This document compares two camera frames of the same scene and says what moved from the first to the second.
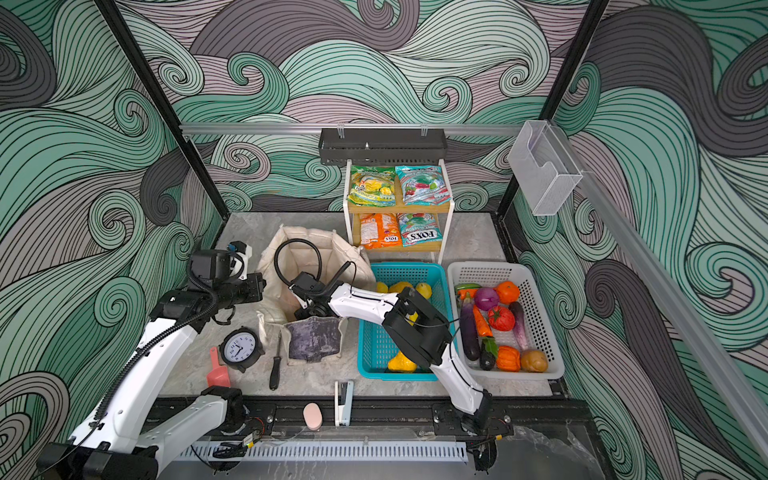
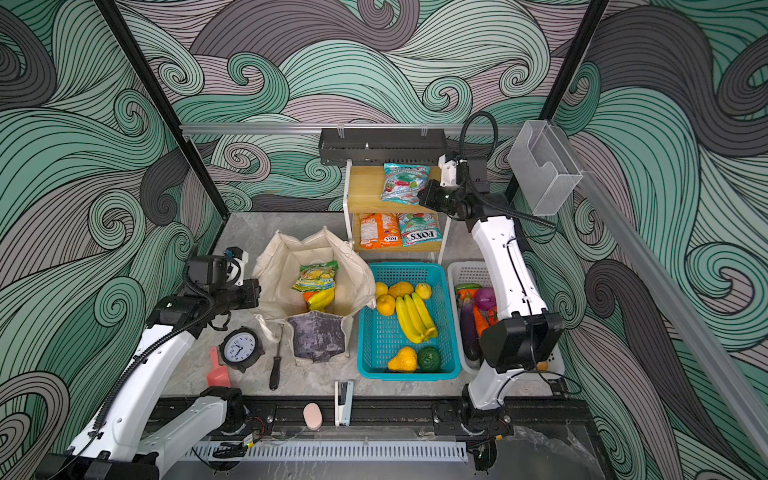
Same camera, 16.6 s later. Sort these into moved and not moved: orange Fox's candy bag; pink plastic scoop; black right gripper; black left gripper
Moved: black right gripper
Not moved: orange Fox's candy bag; pink plastic scoop; black left gripper
